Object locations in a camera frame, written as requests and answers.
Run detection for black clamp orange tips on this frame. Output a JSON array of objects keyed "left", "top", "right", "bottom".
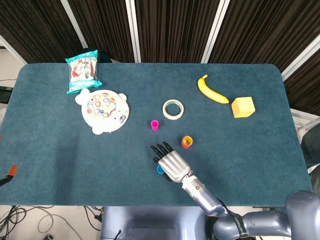
[{"left": 0, "top": 136, "right": 18, "bottom": 187}]

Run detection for white metal rack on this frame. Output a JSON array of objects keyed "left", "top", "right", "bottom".
[{"left": 291, "top": 108, "right": 320, "bottom": 132}]

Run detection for black floor cable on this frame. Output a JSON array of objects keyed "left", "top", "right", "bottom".
[
  {"left": 0, "top": 205, "right": 55, "bottom": 240},
  {"left": 83, "top": 206, "right": 104, "bottom": 230}
]

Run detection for black object behind table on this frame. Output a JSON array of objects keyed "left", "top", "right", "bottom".
[{"left": 86, "top": 47, "right": 112, "bottom": 64}]

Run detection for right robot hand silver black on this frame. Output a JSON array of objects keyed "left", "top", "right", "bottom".
[{"left": 150, "top": 141, "right": 193, "bottom": 183}]

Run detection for dark ribbed partition panel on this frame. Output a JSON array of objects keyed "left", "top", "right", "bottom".
[
  {"left": 126, "top": 0, "right": 230, "bottom": 64},
  {"left": 201, "top": 0, "right": 320, "bottom": 73},
  {"left": 0, "top": 0, "right": 87, "bottom": 64},
  {"left": 281, "top": 41, "right": 320, "bottom": 110},
  {"left": 61, "top": 0, "right": 141, "bottom": 63}
]

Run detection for orange plastic cup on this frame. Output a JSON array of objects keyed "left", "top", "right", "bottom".
[{"left": 181, "top": 135, "right": 194, "bottom": 150}]

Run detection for black velcro strap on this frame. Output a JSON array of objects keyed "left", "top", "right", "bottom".
[{"left": 234, "top": 214, "right": 248, "bottom": 238}]

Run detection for person leg in jeans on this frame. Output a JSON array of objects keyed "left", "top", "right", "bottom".
[{"left": 301, "top": 124, "right": 320, "bottom": 168}]

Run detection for yellow foam cube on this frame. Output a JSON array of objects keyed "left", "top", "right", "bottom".
[{"left": 231, "top": 96, "right": 256, "bottom": 119}]

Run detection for teal snack bag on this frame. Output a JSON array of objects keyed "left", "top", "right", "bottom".
[{"left": 64, "top": 49, "right": 104, "bottom": 95}]

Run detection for blue carpet table cover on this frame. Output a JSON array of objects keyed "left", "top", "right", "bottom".
[{"left": 0, "top": 62, "right": 313, "bottom": 207}]

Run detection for grey floor cable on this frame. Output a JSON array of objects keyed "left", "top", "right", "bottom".
[{"left": 37, "top": 206, "right": 83, "bottom": 240}]

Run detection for white fish toy board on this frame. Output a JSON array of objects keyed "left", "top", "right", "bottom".
[{"left": 74, "top": 87, "right": 131, "bottom": 135}]

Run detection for masking tape roll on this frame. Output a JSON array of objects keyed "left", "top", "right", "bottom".
[{"left": 162, "top": 99, "right": 185, "bottom": 120}]

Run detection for yellow banana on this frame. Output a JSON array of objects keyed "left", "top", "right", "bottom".
[{"left": 197, "top": 74, "right": 230, "bottom": 105}]

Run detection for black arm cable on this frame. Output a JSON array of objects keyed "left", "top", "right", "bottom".
[{"left": 216, "top": 198, "right": 237, "bottom": 218}]

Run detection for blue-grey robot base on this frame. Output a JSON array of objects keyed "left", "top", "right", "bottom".
[{"left": 100, "top": 206, "right": 213, "bottom": 240}]

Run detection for black box beside table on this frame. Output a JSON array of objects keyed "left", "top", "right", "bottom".
[{"left": 0, "top": 86, "right": 13, "bottom": 103}]

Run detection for black trash bin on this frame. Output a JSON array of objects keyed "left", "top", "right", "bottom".
[{"left": 205, "top": 217, "right": 216, "bottom": 240}]

